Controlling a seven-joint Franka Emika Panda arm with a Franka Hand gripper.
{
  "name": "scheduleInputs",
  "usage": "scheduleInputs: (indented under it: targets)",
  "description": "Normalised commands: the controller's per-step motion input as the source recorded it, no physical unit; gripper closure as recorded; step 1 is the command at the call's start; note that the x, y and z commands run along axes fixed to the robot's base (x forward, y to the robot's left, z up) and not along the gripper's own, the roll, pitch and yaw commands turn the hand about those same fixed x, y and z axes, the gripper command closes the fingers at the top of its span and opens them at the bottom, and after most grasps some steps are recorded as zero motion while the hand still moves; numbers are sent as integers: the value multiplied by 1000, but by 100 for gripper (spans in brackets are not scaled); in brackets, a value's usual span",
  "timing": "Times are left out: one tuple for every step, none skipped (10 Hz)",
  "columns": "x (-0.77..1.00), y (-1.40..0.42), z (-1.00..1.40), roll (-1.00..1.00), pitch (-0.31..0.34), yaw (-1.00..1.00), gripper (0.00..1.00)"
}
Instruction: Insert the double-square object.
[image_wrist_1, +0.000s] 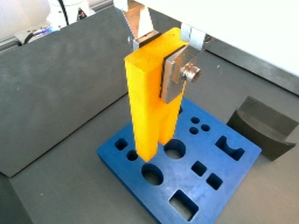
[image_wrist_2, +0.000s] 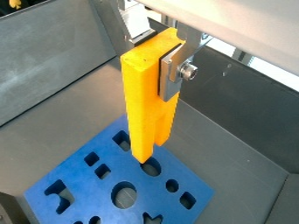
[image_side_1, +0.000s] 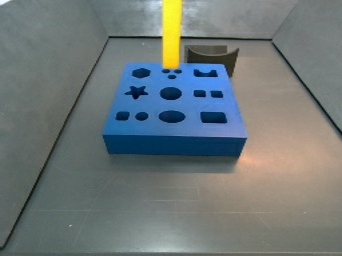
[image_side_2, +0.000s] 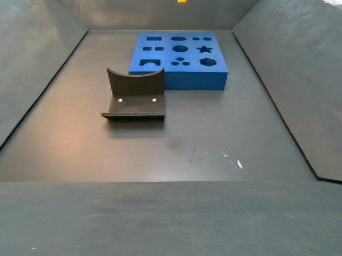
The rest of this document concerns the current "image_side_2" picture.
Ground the blue foam shape-sorting block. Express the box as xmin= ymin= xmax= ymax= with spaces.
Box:
xmin=128 ymin=32 xmax=228 ymax=90

